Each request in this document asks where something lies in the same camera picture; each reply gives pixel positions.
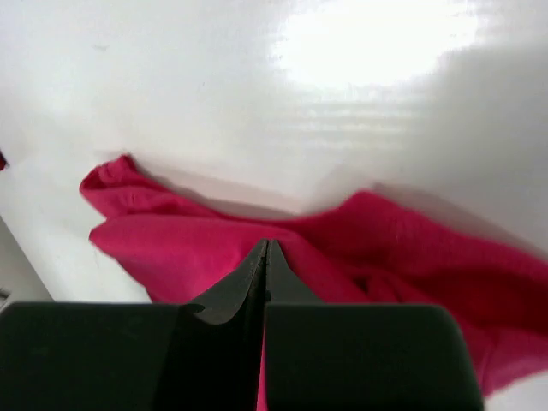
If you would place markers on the pink t-shirt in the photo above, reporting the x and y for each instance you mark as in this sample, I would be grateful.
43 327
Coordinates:
367 250

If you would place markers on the red t-shirt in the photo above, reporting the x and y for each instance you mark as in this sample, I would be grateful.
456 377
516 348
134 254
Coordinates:
3 162

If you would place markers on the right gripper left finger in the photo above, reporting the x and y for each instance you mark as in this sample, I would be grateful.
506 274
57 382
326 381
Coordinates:
202 355

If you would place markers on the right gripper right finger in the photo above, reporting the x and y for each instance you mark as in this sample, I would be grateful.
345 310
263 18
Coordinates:
325 356

